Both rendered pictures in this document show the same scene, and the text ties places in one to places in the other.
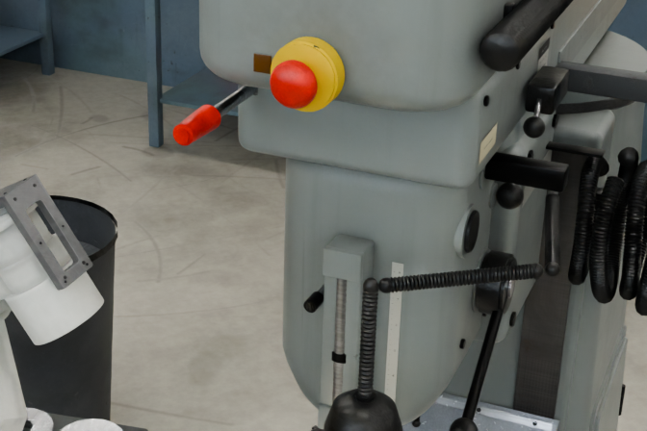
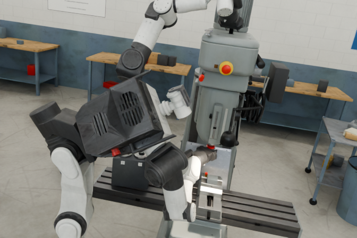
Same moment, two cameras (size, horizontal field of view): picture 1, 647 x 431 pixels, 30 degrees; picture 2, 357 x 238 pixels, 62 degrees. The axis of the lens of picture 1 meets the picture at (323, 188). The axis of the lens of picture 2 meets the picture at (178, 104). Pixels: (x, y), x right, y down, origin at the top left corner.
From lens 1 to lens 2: 0.59 m
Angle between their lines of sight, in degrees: 15
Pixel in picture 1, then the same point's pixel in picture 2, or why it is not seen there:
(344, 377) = (215, 132)
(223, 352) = not seen: hidden behind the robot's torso
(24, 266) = (180, 102)
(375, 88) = (238, 71)
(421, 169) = (237, 88)
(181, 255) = not seen: hidden behind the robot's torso
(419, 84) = (247, 70)
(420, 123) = (238, 79)
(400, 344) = (224, 125)
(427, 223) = (233, 100)
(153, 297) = not seen: hidden behind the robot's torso
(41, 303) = (183, 109)
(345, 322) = (217, 120)
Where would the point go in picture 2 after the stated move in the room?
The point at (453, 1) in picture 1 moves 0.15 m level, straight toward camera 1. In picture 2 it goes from (254, 55) to (268, 62)
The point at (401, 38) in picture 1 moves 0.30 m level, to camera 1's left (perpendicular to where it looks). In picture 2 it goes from (245, 61) to (178, 56)
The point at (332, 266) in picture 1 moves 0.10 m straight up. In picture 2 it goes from (215, 109) to (219, 89)
